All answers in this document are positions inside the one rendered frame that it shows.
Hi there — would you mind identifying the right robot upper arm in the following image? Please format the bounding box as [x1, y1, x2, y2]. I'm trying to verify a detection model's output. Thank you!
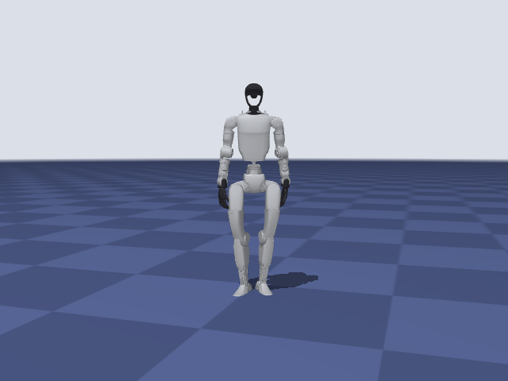
[221, 116, 238, 158]

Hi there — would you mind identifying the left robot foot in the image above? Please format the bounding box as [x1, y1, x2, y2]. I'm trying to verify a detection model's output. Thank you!
[255, 280, 273, 295]

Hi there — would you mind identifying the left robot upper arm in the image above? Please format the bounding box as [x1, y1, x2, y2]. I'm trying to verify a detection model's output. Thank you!
[269, 116, 288, 158]

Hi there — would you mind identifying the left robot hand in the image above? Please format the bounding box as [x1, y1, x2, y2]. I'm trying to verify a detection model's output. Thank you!
[280, 179, 290, 207]

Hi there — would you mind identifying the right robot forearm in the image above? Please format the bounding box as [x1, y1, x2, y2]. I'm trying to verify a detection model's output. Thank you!
[217, 147, 230, 186]

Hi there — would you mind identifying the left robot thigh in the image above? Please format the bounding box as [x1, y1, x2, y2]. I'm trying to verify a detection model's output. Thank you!
[258, 180, 281, 244]

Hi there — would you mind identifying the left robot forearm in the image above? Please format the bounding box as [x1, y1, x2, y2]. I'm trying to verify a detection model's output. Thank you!
[278, 150, 291, 184]

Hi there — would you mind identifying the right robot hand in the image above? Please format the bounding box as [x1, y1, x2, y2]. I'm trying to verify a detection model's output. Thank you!
[217, 179, 229, 209]

